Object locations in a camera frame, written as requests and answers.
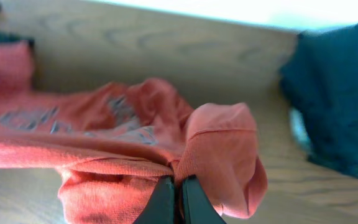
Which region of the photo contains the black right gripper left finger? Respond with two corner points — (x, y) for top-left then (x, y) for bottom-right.
(134, 176), (175, 224)

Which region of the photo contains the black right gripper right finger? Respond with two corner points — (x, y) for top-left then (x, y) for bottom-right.
(181, 175), (226, 224)

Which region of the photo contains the red printed t-shirt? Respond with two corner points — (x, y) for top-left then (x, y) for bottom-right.
(0, 42), (267, 223)

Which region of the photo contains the navy blue folded garment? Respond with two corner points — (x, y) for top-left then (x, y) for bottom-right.
(280, 24), (358, 179)

